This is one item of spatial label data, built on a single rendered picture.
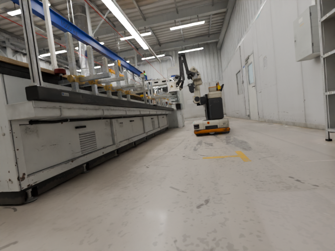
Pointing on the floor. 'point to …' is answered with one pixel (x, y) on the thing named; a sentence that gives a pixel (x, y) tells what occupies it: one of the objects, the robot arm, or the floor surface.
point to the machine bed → (58, 139)
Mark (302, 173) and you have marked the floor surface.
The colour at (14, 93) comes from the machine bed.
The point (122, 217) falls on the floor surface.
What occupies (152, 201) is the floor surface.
